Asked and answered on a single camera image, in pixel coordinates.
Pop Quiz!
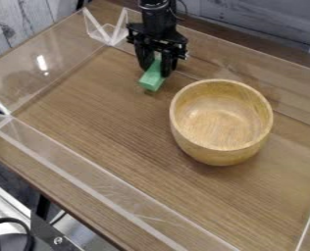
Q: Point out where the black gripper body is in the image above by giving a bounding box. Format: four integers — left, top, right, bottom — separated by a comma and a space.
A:
127, 4, 188, 60

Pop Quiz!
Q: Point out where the light wooden bowl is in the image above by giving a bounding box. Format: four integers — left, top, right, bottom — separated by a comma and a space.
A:
170, 78, 275, 166

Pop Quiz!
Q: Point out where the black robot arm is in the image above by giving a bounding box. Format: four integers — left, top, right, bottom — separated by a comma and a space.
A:
127, 0, 188, 77

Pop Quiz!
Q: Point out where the green rectangular block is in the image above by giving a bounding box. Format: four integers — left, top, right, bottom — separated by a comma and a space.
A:
139, 56, 165, 92

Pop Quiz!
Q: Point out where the black table leg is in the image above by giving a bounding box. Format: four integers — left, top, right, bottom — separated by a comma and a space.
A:
36, 195, 52, 220

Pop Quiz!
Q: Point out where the clear acrylic tray wall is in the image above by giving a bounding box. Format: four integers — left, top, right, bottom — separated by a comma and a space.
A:
0, 3, 310, 251

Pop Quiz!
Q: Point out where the black cable loop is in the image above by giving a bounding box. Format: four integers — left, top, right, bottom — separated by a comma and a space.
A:
0, 217, 36, 251

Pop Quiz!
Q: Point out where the black metal bracket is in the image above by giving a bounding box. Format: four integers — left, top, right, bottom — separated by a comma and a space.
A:
32, 212, 85, 251

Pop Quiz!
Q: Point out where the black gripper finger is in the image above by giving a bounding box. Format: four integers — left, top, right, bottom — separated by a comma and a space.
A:
160, 50, 178, 77
135, 43, 156, 71

